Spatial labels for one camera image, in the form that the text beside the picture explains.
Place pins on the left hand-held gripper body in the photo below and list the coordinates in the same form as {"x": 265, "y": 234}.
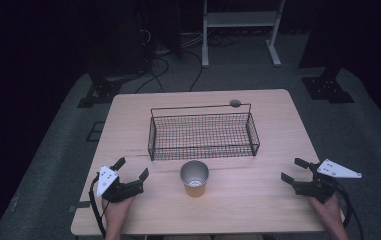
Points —
{"x": 118, "y": 188}

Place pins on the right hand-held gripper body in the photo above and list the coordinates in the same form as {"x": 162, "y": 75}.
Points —
{"x": 324, "y": 181}

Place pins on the metal cup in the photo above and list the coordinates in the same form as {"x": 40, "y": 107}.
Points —
{"x": 194, "y": 178}

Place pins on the person's left hand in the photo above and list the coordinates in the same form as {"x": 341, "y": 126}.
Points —
{"x": 116, "y": 213}

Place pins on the person's right hand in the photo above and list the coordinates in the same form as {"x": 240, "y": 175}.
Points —
{"x": 328, "y": 213}

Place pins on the small grey round disc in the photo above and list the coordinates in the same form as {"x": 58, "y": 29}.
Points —
{"x": 235, "y": 103}

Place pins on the black stand base plate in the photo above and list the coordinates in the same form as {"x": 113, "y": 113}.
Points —
{"x": 326, "y": 89}
{"x": 99, "y": 95}

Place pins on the white metal stand frame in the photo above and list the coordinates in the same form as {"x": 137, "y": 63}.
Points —
{"x": 241, "y": 20}

